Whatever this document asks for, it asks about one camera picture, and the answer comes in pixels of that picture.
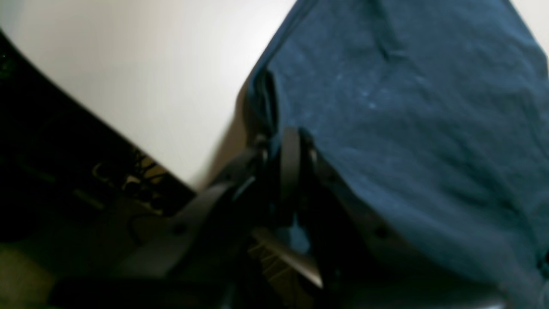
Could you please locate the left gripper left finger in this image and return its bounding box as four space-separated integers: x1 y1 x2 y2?
48 138 269 309

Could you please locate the dark navy t-shirt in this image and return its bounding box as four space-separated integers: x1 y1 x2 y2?
247 0 549 309

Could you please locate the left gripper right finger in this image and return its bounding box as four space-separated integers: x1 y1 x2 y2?
279 127 510 309

